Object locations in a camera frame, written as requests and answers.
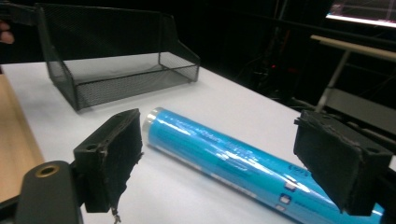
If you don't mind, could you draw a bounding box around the wooden board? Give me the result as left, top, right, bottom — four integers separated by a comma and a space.
0, 73, 46, 203

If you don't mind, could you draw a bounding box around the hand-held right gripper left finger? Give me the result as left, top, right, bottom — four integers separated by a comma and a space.
73, 107, 145, 215

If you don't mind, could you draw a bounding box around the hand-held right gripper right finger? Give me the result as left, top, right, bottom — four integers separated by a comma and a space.
293, 109, 394, 217

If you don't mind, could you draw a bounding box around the black wire mesh basket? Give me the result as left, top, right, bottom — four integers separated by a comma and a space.
34, 2, 201, 112

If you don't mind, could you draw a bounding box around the blue cylindrical tube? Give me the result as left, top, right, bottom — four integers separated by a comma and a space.
142, 106, 386, 224

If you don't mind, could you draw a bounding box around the computer monitor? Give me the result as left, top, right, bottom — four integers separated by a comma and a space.
325, 0, 396, 29

